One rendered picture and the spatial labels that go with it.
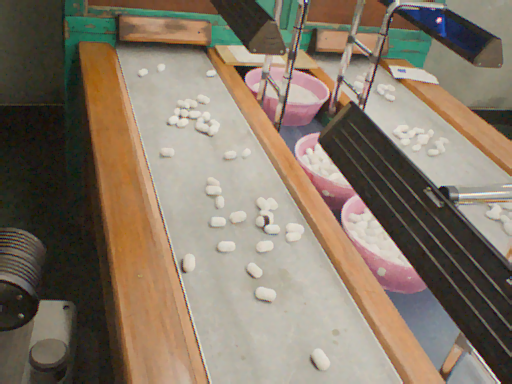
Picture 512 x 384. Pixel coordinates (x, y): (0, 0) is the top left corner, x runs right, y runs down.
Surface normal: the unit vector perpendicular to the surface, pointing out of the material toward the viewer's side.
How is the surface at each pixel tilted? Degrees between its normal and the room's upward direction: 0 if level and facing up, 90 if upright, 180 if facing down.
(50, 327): 0
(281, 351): 0
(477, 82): 89
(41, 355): 0
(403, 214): 58
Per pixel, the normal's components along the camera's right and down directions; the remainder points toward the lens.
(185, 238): 0.17, -0.81
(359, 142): -0.71, -0.40
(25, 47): 0.32, 0.58
